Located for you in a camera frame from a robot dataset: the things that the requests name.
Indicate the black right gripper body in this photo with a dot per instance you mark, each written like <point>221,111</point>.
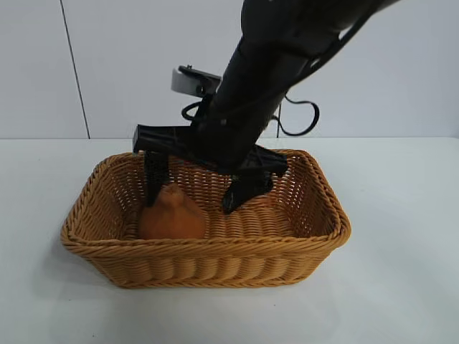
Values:
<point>244,114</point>

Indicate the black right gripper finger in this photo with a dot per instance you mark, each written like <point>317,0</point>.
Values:
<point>247,190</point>
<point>156,175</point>

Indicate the woven wicker basket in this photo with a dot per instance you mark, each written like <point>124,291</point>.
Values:
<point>215,265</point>

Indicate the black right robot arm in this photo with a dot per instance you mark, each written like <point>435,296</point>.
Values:
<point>305,21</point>

